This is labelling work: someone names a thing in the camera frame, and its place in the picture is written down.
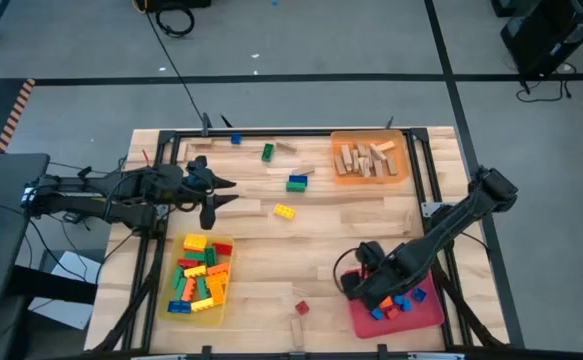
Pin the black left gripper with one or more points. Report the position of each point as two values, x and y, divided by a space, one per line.
191 187

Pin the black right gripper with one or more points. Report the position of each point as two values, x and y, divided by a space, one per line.
381 277

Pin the blue small brick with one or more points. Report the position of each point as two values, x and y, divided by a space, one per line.
376 314
236 139
398 300
406 305
418 294

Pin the red long brick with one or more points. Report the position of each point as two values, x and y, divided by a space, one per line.
187 263
222 248

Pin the yellow long brick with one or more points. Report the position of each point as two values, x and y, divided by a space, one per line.
284 211
195 242
202 304

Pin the green long brick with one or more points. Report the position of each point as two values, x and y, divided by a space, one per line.
179 291
202 288
195 256
211 256
177 276
296 187
267 152

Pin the blue long brick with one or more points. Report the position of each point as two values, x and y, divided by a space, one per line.
298 179
179 307

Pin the orange long brick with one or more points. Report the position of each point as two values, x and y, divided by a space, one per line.
217 269
188 289

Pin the yellow-orange long brick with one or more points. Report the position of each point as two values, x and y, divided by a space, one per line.
218 295
195 271

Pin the dark red small brick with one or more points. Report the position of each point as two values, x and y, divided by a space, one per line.
302 307

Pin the light orange small brick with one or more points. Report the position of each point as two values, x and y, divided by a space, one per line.
216 279

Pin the wooden block with Jenga print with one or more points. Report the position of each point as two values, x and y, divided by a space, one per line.
362 149

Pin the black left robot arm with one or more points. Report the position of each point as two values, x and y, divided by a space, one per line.
86 197

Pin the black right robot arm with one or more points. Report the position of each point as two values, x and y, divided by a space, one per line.
451 225

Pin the pink translucent bin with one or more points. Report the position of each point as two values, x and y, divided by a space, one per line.
421 320

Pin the loose toy bricks on table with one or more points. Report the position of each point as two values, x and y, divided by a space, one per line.
281 133

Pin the red marker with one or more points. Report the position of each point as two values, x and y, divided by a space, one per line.
146 157

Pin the black beam with light strips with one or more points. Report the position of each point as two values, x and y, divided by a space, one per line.
436 356

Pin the orange translucent bin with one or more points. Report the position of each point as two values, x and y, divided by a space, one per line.
401 175

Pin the yellow translucent bin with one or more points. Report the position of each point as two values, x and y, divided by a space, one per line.
163 300

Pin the black equipment box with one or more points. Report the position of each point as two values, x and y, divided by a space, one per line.
503 6
181 4

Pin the black side desk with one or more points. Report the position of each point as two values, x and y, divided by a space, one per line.
1 225

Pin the black equipment case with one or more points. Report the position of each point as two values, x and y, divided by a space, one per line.
546 35

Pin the grey metal bracket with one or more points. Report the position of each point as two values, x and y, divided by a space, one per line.
428 207

